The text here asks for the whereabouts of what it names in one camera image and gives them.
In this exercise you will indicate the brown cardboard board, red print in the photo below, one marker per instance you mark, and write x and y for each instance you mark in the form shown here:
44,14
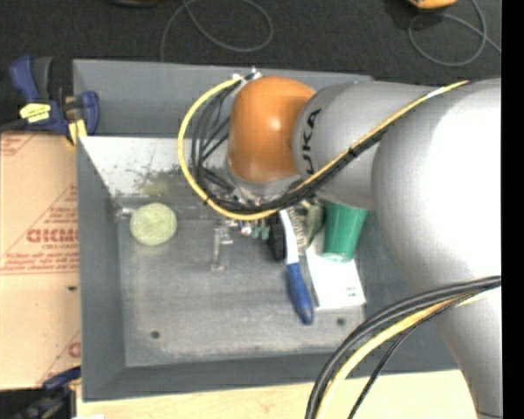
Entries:
35,304

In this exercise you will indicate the black cylinder on white bracket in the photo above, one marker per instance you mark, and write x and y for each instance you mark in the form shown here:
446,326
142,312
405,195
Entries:
277,240

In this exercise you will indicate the white box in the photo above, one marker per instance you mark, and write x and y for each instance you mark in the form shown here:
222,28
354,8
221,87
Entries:
336,279

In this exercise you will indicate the green plastic cup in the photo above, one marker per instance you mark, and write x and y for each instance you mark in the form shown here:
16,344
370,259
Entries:
342,231

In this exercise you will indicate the blue and white pen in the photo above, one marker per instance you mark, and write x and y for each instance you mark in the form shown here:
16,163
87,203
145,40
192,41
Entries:
300,293

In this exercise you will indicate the grey metal bin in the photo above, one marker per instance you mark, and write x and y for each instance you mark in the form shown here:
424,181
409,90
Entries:
209,304

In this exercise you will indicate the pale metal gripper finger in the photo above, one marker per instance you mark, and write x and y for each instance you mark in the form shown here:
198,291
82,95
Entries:
221,251

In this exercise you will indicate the yellow-green ball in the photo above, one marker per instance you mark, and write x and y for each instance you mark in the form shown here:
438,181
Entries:
153,224

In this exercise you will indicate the pale green patterned packet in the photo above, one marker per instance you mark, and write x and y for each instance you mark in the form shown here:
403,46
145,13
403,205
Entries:
312,221

